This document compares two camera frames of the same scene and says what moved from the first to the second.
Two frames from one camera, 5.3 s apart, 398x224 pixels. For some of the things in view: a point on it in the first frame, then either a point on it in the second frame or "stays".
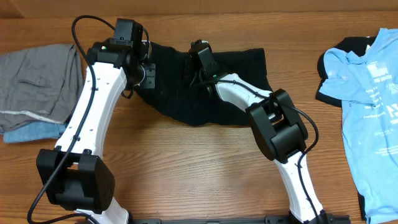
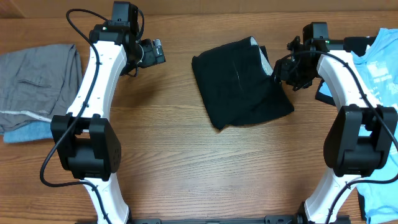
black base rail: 268,219 stays
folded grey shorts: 40,83 stays
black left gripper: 150,82 -> 150,57
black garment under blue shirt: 356,45 stays
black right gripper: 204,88 -> 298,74
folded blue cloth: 33,130 stays
